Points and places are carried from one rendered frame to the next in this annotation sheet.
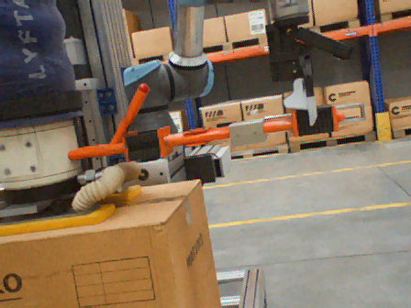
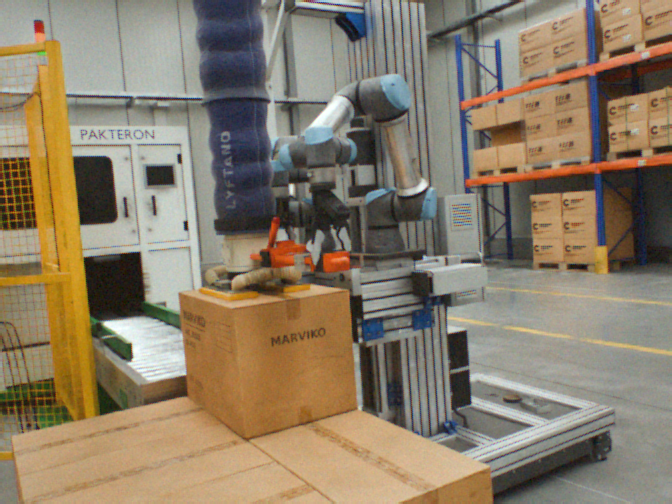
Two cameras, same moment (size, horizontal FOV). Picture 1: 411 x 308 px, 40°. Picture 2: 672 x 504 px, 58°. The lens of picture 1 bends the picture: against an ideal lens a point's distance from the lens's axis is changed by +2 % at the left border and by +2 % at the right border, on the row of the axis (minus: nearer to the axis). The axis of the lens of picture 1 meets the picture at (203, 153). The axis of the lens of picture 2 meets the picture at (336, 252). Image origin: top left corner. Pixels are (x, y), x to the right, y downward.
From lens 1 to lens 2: 147 cm
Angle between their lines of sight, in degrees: 50
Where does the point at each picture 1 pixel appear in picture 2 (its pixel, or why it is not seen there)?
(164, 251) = (233, 326)
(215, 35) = not seen: outside the picture
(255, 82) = not seen: outside the picture
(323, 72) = not seen: outside the picture
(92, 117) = (363, 226)
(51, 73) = (239, 205)
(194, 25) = (399, 163)
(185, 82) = (403, 208)
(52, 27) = (245, 177)
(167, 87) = (388, 211)
